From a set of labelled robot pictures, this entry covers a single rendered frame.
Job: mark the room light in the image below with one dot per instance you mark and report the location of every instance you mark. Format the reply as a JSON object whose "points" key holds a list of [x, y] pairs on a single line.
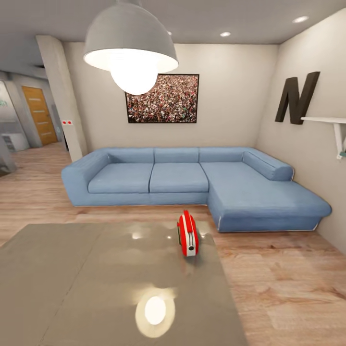
{"points": [[126, 25]]}

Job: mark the door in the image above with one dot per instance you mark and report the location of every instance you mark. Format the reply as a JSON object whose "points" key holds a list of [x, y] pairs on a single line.
{"points": [[40, 114]]}

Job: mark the picture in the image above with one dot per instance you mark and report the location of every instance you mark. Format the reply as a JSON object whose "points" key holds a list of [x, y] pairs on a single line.
{"points": [[172, 99]]}

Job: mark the standing mirror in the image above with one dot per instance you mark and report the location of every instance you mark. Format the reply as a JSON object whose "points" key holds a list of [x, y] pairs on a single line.
{"points": [[59, 126]]}

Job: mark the coffee table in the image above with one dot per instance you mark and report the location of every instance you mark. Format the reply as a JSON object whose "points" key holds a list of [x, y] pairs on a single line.
{"points": [[114, 284]]}

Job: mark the radio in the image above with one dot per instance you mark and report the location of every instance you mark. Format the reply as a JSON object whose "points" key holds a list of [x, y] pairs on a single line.
{"points": [[188, 234]]}

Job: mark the decorative sign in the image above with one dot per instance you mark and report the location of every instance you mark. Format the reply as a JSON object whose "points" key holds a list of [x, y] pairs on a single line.
{"points": [[298, 105]]}

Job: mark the sofa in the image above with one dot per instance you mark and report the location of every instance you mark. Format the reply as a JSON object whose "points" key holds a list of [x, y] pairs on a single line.
{"points": [[245, 190]]}

